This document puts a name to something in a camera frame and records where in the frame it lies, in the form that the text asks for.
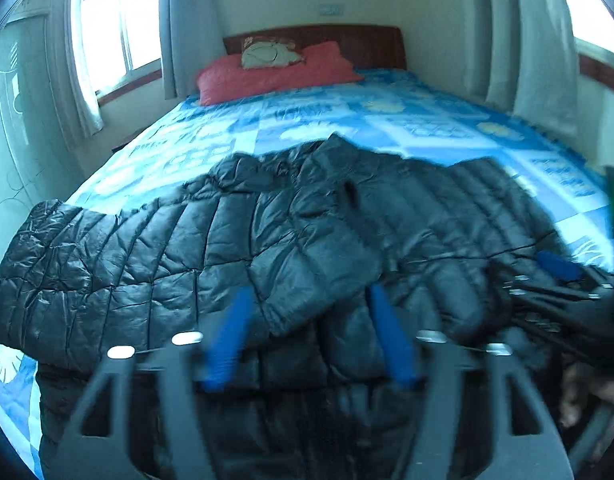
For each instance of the white wall plate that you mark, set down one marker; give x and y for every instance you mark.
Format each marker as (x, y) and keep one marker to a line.
(331, 9)

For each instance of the brown wooden headboard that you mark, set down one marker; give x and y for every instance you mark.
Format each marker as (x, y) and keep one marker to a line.
(367, 45)

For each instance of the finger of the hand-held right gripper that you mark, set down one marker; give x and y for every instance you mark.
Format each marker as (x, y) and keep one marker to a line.
(552, 326)
(559, 266)

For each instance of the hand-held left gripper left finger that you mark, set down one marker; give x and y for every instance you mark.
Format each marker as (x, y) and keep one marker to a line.
(227, 345)

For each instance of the pale grey curtain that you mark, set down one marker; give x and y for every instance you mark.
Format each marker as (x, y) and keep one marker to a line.
(532, 45)

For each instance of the window with brown sill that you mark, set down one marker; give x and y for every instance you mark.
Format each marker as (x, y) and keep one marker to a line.
(122, 25)

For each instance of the blue patterned bedspread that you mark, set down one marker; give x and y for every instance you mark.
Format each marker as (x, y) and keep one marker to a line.
(387, 120)

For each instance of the cream printed pillow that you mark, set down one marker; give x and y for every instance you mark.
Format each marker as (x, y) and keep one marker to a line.
(269, 54)

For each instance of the black puffer jacket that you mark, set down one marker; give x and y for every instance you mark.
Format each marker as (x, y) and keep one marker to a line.
(237, 270)

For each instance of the person's right hand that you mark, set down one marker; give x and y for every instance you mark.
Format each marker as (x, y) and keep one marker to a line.
(582, 390)

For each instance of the white curtain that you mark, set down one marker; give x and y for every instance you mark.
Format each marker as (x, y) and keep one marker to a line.
(79, 90)

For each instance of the red pillow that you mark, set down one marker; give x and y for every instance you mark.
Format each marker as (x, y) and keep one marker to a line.
(287, 77)

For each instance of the wardrobe with patterned glass door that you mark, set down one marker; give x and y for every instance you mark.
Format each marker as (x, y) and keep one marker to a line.
(22, 135)

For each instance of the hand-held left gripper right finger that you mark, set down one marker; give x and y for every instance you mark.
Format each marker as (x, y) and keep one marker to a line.
(394, 345)

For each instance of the window with brown frame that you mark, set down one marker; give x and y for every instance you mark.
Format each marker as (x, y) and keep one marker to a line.
(594, 20)

